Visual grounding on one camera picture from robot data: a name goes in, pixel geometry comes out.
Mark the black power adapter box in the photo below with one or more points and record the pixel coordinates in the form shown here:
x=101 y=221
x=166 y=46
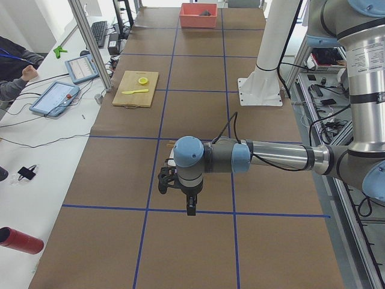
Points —
x=114 y=44

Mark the green plastic clip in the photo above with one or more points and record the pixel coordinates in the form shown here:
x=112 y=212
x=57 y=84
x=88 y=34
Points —
x=58 y=51

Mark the far teach pendant tablet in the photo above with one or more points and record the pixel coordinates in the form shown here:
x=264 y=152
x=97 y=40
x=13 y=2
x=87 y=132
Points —
x=82 y=69

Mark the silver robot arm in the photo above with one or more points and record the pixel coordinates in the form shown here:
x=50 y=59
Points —
x=355 y=155

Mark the yellow lemon slices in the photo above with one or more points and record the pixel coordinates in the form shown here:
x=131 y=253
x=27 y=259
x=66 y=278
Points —
x=143 y=80

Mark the person's bare hand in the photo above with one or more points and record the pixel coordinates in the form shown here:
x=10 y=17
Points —
x=29 y=73

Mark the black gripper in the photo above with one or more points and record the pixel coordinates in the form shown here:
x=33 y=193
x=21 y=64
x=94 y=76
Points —
x=189 y=192

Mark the bamboo cutting board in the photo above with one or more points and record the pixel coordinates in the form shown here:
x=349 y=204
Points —
x=130 y=82

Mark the red plastic bin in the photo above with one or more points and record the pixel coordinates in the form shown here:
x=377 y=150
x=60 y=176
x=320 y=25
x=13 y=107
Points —
x=189 y=15

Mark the yellow plastic knife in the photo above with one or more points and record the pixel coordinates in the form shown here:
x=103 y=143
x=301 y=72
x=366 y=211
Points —
x=135 y=91

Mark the small black device on table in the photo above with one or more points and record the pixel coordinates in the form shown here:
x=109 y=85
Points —
x=27 y=173

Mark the teach pendant tablet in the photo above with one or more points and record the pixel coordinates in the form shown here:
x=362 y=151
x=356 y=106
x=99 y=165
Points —
x=82 y=69
x=55 y=99

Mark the white rectangular tray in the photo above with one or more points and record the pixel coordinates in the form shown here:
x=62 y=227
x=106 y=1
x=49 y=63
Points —
x=171 y=159

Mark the near teach pendant tablet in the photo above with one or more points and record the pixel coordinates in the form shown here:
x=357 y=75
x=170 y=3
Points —
x=55 y=99

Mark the black keyboard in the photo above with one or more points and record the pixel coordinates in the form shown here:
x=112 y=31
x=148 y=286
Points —
x=98 y=30

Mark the aluminium frame post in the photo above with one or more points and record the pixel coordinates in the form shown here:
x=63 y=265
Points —
x=88 y=37

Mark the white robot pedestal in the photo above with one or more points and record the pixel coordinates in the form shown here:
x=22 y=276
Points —
x=261 y=87

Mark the red cylinder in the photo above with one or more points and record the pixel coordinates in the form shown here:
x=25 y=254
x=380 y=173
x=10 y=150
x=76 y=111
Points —
x=20 y=241

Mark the seated person in dark clothes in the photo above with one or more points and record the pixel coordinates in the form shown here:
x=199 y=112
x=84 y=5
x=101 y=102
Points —
x=14 y=58

